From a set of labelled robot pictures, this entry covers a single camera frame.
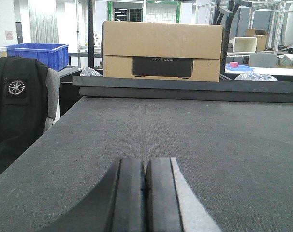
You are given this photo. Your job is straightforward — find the pink tape roll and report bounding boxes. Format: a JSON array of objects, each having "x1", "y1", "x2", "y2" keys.
[{"x1": 230, "y1": 61, "x2": 239, "y2": 68}]

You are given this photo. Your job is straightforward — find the crumpled plastic bag left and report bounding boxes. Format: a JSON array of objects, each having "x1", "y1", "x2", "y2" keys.
[{"x1": 80, "y1": 67, "x2": 102, "y2": 77}]

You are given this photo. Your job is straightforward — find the small open cardboard box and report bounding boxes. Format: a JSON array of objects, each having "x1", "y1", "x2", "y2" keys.
[{"x1": 246, "y1": 29, "x2": 267, "y2": 51}]

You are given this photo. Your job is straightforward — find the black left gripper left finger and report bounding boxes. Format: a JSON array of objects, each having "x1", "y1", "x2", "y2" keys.
[{"x1": 41, "y1": 157, "x2": 147, "y2": 232}]

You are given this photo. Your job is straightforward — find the dark foam board stack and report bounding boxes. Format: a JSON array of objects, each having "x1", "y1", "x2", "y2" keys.
[{"x1": 73, "y1": 76, "x2": 293, "y2": 103}]

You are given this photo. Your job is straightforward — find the brown cardboard box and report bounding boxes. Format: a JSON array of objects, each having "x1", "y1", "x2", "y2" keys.
[{"x1": 102, "y1": 21, "x2": 223, "y2": 82}]

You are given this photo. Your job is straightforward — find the blue tray on table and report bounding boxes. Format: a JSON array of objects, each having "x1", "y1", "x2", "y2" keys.
[{"x1": 225, "y1": 64, "x2": 253, "y2": 72}]

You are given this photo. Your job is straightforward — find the grey chair back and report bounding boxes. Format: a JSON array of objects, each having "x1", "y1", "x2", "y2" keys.
[{"x1": 249, "y1": 53, "x2": 278, "y2": 68}]

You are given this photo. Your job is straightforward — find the crumpled plastic bag right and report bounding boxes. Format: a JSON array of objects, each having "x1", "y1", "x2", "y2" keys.
[{"x1": 235, "y1": 71, "x2": 278, "y2": 82}]

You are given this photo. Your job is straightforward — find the black metal rack post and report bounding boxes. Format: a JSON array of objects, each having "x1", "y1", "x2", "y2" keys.
[{"x1": 87, "y1": 0, "x2": 94, "y2": 68}]

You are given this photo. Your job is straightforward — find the crumpled plastic bag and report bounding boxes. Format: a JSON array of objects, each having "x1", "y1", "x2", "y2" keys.
[
  {"x1": 80, "y1": 67, "x2": 102, "y2": 77},
  {"x1": 235, "y1": 71, "x2": 278, "y2": 82}
]

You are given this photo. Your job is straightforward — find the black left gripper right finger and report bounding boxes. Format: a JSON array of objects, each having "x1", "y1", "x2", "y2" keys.
[{"x1": 145, "y1": 157, "x2": 222, "y2": 232}]

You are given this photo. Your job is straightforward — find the blue plastic crate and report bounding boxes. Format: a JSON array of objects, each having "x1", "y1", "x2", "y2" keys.
[{"x1": 1, "y1": 43, "x2": 69, "y2": 71}]

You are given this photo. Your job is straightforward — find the grey office chair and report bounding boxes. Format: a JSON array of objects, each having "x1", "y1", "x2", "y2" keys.
[{"x1": 43, "y1": 68, "x2": 60, "y2": 133}]

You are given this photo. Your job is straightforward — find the white open square bin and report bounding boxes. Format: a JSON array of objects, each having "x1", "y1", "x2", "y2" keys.
[{"x1": 229, "y1": 37, "x2": 257, "y2": 53}]

